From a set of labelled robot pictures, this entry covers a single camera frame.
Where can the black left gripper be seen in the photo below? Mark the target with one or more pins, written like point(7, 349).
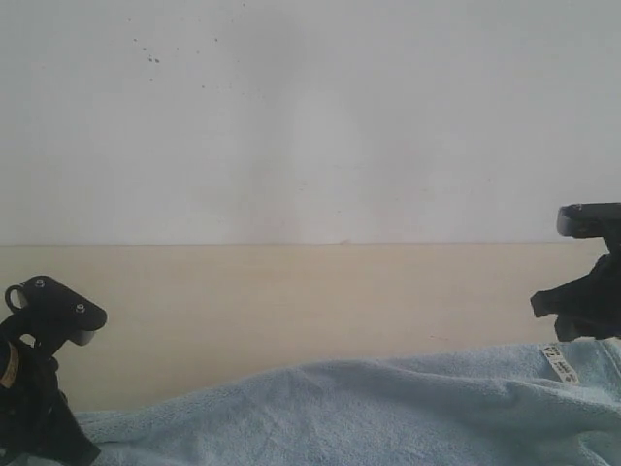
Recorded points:
point(35, 417)

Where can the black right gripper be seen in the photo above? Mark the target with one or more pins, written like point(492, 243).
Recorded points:
point(587, 307)

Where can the light blue fleece towel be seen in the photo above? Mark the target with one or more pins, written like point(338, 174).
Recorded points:
point(495, 406)

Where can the white towel care label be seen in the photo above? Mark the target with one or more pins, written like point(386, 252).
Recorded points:
point(559, 364)

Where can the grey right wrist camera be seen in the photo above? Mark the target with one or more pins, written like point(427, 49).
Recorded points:
point(585, 221)

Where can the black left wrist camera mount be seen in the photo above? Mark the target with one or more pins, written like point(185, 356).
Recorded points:
point(53, 313)

